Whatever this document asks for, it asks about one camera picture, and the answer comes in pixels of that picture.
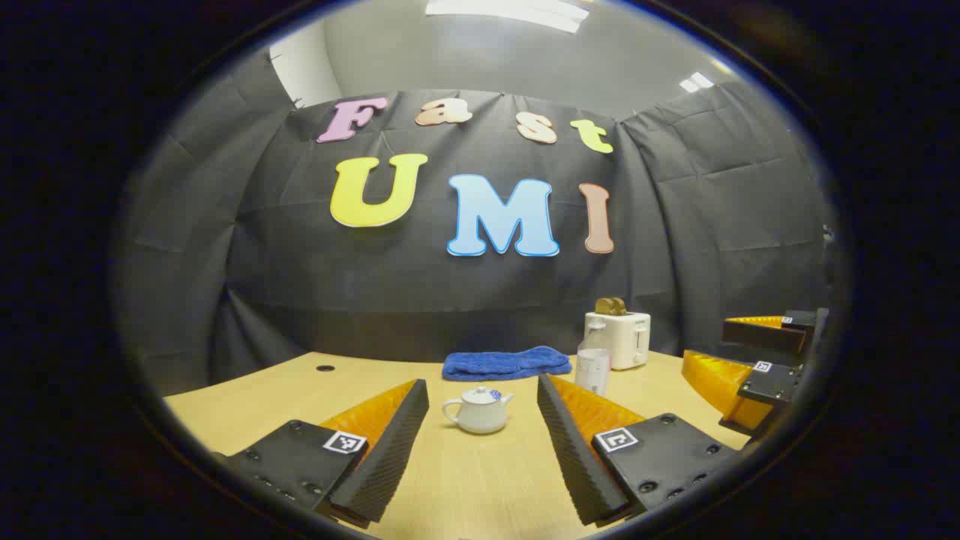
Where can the white toaster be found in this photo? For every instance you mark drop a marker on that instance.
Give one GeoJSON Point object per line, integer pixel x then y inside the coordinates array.
{"type": "Point", "coordinates": [626, 337]}

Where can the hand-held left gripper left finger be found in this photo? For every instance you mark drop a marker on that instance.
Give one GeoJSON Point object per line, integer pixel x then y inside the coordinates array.
{"type": "Point", "coordinates": [390, 450]}

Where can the white teacup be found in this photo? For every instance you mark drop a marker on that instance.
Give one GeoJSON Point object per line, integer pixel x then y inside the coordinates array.
{"type": "Point", "coordinates": [480, 420]}

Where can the black backdrop cloth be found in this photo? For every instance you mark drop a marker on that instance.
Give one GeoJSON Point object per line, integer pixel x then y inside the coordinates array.
{"type": "Point", "coordinates": [300, 262]}

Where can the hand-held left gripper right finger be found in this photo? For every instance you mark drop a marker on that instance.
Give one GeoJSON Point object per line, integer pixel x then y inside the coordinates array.
{"type": "Point", "coordinates": [574, 457]}

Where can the blue towel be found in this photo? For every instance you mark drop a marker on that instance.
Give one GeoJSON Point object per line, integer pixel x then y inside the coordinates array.
{"type": "Point", "coordinates": [502, 364]}

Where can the small ceiling light panel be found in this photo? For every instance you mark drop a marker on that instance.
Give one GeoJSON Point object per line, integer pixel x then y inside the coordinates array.
{"type": "Point", "coordinates": [697, 81]}

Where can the brown bread slice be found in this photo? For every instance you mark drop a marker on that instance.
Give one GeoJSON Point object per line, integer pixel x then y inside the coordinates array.
{"type": "Point", "coordinates": [609, 306]}

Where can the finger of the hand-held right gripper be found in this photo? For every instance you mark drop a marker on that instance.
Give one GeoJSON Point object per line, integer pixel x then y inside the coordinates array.
{"type": "Point", "coordinates": [765, 335]}
{"type": "Point", "coordinates": [772, 384]}

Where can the clear plastic water bottle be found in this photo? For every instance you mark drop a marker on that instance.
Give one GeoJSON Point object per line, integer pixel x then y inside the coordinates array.
{"type": "Point", "coordinates": [592, 371]}

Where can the long ceiling light panel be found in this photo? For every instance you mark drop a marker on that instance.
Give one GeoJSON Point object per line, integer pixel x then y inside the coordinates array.
{"type": "Point", "coordinates": [510, 11]}

